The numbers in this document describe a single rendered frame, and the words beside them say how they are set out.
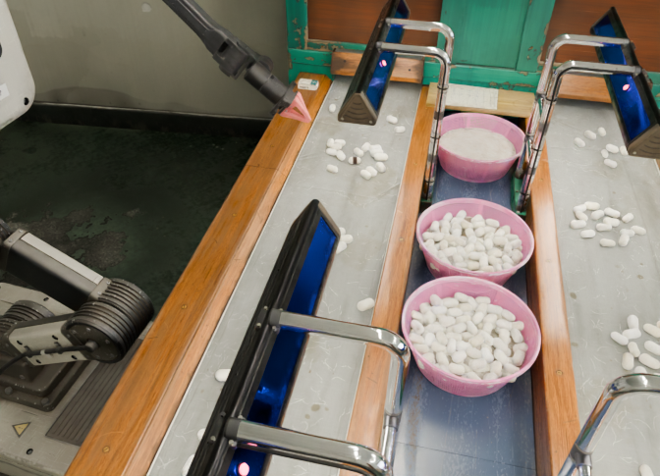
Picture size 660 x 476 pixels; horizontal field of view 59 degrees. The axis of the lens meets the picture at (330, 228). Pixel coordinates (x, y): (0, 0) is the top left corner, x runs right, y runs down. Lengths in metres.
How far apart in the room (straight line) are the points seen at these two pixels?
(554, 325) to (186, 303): 0.73
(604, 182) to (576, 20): 0.52
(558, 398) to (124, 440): 0.74
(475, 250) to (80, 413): 0.97
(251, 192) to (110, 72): 1.90
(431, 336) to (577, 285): 0.37
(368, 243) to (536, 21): 0.91
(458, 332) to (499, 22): 1.06
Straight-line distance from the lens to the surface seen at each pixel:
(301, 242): 0.81
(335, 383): 1.11
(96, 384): 1.53
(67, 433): 1.47
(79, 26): 3.24
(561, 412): 1.12
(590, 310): 1.34
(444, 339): 1.19
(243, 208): 1.44
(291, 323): 0.70
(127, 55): 3.19
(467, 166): 1.67
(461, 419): 1.17
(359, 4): 1.96
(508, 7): 1.93
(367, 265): 1.31
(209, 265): 1.30
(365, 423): 1.04
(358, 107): 1.19
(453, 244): 1.41
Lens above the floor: 1.65
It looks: 40 degrees down
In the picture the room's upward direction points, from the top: 1 degrees clockwise
